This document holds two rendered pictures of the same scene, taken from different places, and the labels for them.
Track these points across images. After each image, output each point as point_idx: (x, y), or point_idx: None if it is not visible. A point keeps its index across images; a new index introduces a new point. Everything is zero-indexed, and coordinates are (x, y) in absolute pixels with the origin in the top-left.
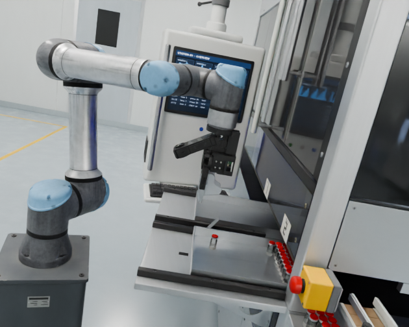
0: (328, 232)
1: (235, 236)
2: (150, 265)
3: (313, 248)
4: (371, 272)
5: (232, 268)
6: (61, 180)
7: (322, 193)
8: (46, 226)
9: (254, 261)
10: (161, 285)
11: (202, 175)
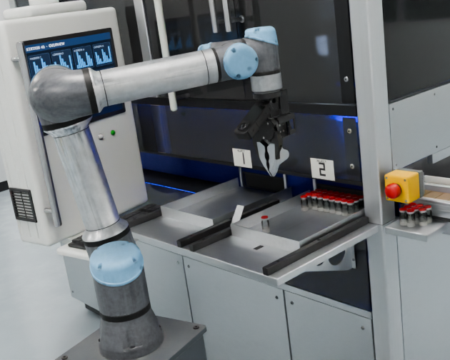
0: (385, 138)
1: (266, 213)
2: (259, 266)
3: (381, 158)
4: (415, 156)
5: (306, 231)
6: (109, 243)
7: (372, 107)
8: (142, 295)
9: (306, 219)
10: (294, 268)
11: (279, 143)
